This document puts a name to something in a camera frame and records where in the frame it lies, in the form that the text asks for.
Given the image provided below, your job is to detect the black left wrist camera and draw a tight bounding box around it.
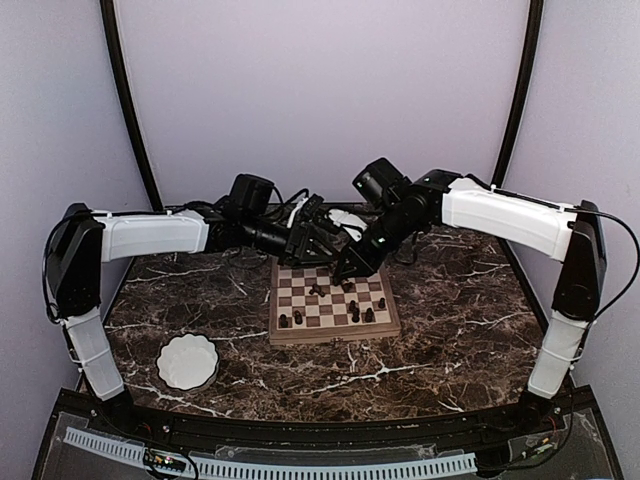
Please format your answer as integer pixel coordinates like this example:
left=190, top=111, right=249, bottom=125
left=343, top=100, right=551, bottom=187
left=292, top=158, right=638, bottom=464
left=229, top=173, right=275, bottom=215

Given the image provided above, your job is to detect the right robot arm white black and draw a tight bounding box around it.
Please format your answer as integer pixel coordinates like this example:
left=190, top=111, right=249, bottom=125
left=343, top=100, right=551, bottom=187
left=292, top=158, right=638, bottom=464
left=333, top=166, right=608, bottom=434

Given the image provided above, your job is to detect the white fluted ceramic bowl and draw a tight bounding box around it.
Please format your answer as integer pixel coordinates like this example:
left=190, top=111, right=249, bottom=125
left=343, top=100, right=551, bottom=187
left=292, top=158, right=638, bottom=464
left=156, top=333, right=220, bottom=391

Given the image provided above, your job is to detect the wooden chess board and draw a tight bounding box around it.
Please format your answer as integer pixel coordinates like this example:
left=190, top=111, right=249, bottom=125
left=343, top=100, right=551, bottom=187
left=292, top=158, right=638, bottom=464
left=269, top=263, right=401, bottom=346

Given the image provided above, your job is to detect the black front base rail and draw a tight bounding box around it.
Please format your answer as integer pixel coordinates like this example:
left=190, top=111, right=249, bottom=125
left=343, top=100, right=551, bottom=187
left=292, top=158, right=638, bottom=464
left=54, top=387, right=596, bottom=459

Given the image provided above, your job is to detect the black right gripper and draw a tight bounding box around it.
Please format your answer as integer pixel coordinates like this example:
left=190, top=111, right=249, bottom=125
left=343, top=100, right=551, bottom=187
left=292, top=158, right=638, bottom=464
left=333, top=206, right=423, bottom=278

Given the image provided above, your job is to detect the black frame post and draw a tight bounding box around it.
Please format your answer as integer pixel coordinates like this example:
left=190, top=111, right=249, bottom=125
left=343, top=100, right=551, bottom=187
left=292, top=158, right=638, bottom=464
left=99, top=0, right=163, bottom=211
left=491, top=0, right=544, bottom=186

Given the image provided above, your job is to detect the black left frame post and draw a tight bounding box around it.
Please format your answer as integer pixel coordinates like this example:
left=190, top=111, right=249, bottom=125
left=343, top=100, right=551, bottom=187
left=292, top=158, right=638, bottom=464
left=99, top=0, right=163, bottom=211

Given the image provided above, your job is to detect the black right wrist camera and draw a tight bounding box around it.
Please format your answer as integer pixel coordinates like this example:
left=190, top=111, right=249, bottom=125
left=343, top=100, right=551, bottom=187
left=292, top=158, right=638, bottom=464
left=352, top=157, right=411, bottom=208

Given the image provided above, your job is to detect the black right frame post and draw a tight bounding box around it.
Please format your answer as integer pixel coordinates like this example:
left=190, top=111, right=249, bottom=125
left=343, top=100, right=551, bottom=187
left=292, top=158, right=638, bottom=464
left=491, top=0, right=544, bottom=186

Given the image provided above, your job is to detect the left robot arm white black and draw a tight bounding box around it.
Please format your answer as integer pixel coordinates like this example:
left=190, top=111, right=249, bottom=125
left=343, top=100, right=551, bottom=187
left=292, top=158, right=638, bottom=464
left=41, top=195, right=339, bottom=436

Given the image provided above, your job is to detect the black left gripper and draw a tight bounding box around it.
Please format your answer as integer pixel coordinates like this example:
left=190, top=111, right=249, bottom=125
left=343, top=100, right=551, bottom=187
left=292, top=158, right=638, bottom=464
left=243, top=214, right=339, bottom=269

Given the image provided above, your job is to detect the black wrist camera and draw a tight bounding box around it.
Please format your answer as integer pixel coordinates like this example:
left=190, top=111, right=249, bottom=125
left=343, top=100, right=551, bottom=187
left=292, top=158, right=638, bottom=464
left=352, top=157, right=411, bottom=208
left=229, top=173, right=275, bottom=215

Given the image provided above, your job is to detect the grey slotted cable duct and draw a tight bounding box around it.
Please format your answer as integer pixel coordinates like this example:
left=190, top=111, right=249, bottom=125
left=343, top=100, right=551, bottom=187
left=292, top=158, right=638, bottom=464
left=63, top=427, right=477, bottom=479

